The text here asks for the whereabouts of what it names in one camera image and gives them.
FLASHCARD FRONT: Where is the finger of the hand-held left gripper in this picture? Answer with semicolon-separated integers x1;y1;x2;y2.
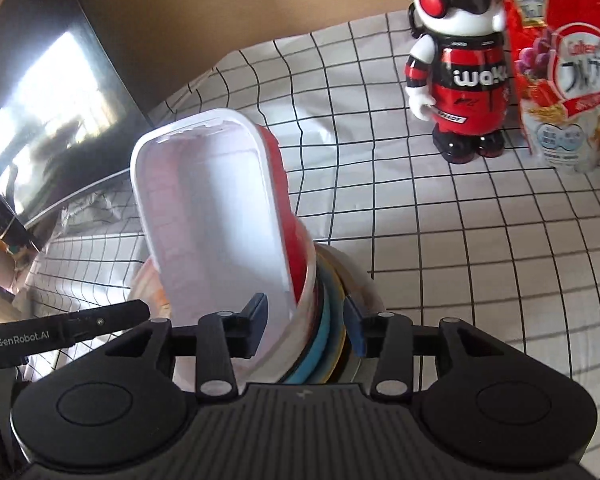
62;299;151;340

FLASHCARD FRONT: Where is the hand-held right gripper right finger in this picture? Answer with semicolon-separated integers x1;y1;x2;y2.
344;299;531;402

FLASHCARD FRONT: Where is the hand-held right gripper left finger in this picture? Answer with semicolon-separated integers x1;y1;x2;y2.
102;292;270;402

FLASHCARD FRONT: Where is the white bowl with yellow rim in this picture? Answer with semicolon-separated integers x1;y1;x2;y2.
322;252;353;383

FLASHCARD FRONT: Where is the stainless steel bowl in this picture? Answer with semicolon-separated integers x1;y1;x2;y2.
320;247;377;386

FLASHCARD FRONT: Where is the white paper bowl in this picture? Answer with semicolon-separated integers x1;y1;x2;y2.
170;242;323;392

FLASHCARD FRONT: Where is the white floral bowl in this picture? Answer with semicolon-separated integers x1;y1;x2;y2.
127;242;388;386

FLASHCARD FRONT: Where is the blue bowl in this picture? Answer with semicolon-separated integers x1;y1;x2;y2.
280;260;342;387

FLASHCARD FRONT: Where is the red container with white lid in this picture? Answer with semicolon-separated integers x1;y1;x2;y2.
130;107;317;361

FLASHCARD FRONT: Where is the black white checked tablecloth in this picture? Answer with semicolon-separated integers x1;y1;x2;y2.
25;10;600;480

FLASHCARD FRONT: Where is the black monitor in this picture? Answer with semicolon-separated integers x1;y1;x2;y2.
0;0;153;226

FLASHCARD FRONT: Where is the red black panda robot figure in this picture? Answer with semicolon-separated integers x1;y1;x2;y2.
404;0;512;165

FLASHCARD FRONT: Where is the red cereal bag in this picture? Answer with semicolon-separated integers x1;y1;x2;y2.
497;0;600;176

